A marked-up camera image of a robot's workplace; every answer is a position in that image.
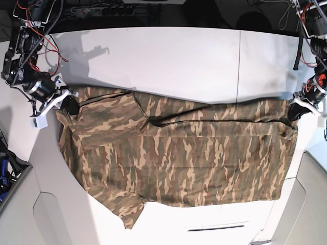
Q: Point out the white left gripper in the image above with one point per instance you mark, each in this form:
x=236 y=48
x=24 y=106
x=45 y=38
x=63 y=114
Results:
x=304 y=102

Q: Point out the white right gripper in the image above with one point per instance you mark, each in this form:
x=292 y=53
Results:
x=50 y=94

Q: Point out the camouflage T-shirt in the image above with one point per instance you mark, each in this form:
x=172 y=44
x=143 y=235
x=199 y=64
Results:
x=128 y=148

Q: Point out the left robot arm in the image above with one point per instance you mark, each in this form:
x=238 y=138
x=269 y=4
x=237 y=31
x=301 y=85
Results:
x=312 y=18

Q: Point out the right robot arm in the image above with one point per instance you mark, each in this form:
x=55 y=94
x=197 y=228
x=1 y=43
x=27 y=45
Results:
x=152 y=75

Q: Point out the grey bin with blue items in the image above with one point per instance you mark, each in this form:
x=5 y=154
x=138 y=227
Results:
x=13 y=172

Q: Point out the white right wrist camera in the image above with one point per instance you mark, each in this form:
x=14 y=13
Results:
x=39 y=122

